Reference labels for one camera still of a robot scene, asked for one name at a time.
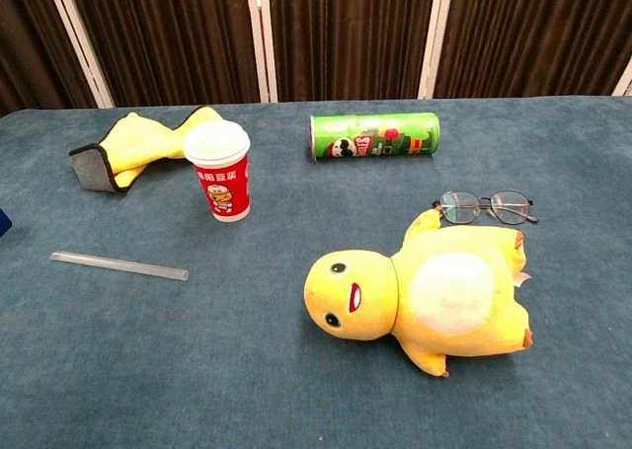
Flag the transparent plastic straw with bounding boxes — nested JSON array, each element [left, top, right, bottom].
[[49, 251, 191, 283]]

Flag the red cup with white lid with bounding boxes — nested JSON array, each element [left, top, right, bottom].
[[184, 119, 252, 224]]

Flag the green Pringles can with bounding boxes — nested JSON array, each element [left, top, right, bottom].
[[308, 111, 441, 165]]

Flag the thin black-framed eyeglasses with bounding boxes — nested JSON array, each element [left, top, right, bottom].
[[432, 188, 540, 226]]

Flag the yellow plush duck toy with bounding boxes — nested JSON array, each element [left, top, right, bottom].
[[302, 207, 535, 379]]

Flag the yellow and grey microfibre cloth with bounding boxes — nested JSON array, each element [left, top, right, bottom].
[[67, 105, 226, 194]]

